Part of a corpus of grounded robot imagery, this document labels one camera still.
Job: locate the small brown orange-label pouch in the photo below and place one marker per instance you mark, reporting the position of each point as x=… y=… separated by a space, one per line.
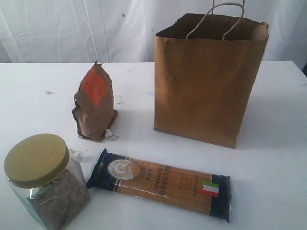
x=94 y=111

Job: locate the white backdrop curtain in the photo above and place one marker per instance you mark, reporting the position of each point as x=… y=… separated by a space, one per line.
x=124 y=30

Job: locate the large brown paper bag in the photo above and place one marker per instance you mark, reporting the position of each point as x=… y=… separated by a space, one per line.
x=205 y=66

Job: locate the spaghetti packet, dark blue ends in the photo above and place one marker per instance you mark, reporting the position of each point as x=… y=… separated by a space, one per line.
x=193 y=190

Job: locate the square jar with gold lid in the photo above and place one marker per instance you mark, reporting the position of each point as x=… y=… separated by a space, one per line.
x=47 y=179

